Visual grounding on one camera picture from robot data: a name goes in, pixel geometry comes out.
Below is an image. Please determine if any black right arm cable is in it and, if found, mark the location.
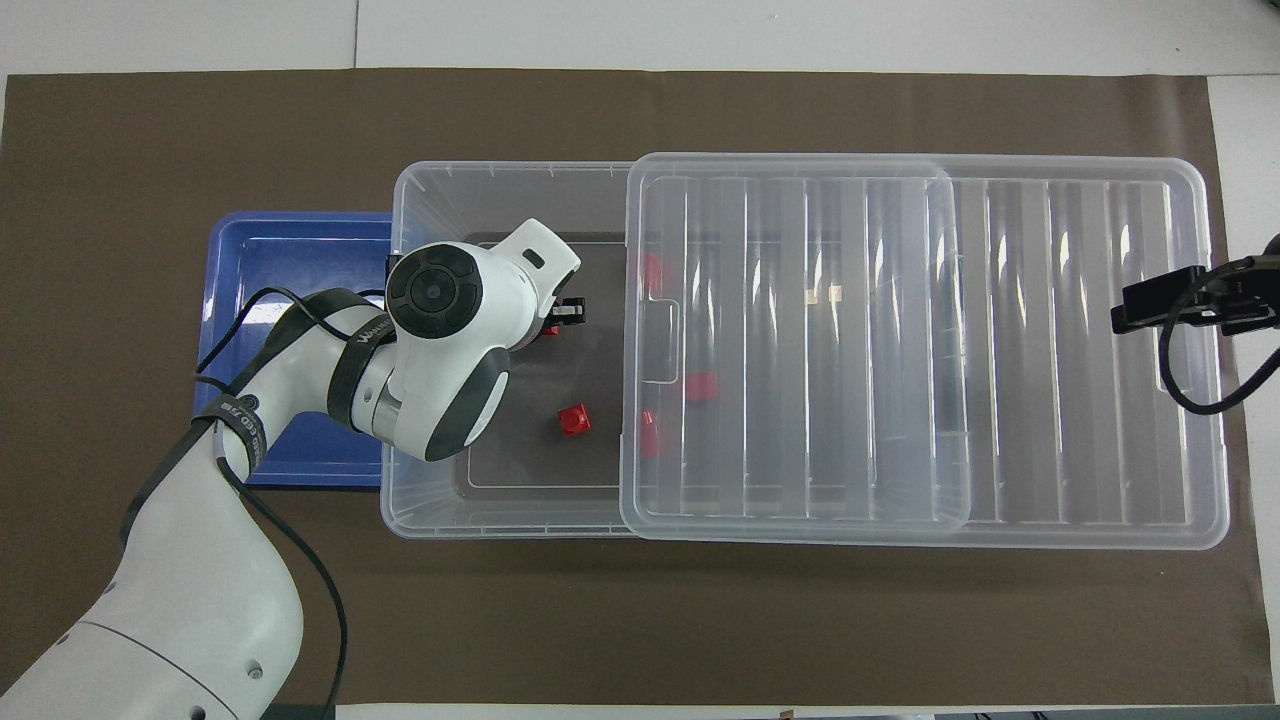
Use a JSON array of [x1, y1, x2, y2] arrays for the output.
[[1158, 255, 1280, 416]]

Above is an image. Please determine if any clear ribbed plastic lid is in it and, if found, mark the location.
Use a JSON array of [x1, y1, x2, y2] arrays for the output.
[[619, 152, 1231, 551]]

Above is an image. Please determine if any blue plastic tray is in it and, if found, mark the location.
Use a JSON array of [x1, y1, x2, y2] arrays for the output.
[[190, 210, 396, 488]]

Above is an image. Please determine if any brown paper table mat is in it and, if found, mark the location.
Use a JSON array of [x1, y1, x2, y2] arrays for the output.
[[0, 68, 1276, 706]]

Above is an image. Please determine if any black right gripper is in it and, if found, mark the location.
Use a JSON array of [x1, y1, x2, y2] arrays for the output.
[[1112, 235, 1280, 336]]

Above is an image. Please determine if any clear plastic storage box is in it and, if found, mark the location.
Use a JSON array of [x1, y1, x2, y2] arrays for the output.
[[380, 160, 973, 541]]

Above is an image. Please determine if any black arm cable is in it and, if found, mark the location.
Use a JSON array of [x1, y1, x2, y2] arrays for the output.
[[120, 285, 396, 720], [1158, 255, 1280, 416]]

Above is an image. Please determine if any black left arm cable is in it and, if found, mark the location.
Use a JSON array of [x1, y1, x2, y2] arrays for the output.
[[120, 285, 396, 720]]

